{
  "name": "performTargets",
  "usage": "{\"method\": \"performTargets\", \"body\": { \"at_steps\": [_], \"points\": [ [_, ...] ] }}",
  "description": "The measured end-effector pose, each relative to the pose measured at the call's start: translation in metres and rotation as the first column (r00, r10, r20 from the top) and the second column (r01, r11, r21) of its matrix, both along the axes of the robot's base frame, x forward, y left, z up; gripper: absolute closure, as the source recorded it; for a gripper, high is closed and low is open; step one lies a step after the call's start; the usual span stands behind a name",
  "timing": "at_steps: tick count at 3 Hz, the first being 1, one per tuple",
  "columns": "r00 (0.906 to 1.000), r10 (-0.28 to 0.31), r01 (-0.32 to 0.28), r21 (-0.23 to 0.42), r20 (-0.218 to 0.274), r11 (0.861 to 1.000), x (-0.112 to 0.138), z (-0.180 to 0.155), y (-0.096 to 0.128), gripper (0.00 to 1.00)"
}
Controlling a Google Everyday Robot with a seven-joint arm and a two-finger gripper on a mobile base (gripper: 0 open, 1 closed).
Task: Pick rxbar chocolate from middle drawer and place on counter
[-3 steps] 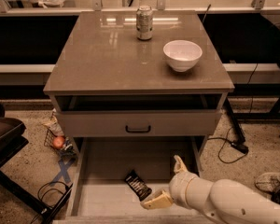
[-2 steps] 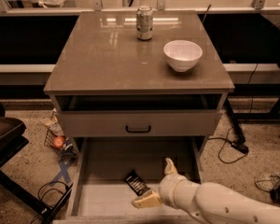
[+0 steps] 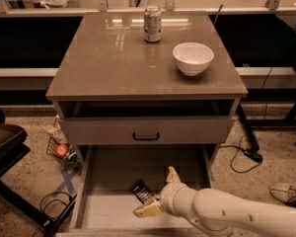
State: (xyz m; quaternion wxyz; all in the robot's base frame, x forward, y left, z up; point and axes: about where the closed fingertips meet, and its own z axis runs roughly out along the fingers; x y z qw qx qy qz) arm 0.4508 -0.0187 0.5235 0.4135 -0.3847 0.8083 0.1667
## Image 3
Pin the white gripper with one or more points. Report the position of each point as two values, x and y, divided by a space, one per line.
170 196

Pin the black rxbar chocolate bar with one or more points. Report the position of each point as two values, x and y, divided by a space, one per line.
142 192

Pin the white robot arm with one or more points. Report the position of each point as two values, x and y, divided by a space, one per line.
213 212

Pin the open grey middle drawer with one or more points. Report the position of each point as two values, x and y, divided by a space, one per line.
105 202

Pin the closed grey top drawer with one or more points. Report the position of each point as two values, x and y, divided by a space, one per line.
118 131

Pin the grey drawer cabinet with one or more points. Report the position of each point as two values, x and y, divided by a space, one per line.
110 72

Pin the blue tape cross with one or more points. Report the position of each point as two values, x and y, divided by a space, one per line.
67 175

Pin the black stand leg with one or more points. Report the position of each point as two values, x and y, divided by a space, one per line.
253 152

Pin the red apple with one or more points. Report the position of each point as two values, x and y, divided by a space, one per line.
61 150

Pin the snack bag in basket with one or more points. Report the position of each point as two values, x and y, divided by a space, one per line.
56 132

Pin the white sneaker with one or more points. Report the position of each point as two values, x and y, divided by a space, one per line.
285 193

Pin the white ceramic bowl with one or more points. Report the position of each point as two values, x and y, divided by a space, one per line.
192 58

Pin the silver soda can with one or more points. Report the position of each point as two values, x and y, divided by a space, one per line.
153 23

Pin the black drawer handle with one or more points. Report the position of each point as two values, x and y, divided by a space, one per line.
139 137

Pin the black wire basket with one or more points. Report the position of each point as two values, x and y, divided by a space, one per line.
71 157

